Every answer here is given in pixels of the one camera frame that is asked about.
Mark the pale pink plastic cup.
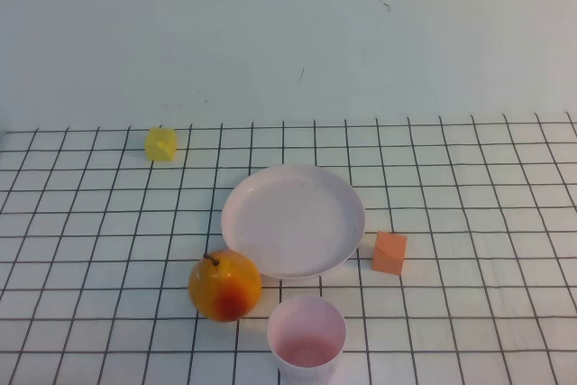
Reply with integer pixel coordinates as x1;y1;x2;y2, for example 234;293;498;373
266;295;348;385

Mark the pale pink round plate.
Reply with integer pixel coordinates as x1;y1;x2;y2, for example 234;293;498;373
220;163;366;281

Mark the yellow cube block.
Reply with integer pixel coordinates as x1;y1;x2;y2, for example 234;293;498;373
143;126;179;163

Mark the orange cube block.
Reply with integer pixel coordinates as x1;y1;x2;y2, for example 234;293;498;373
371;230;409;276

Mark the orange yellow pear fruit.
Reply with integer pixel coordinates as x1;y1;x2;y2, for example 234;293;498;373
188;248;263;324

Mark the white black-grid tablecloth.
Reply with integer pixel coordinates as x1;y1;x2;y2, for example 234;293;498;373
0;110;577;385

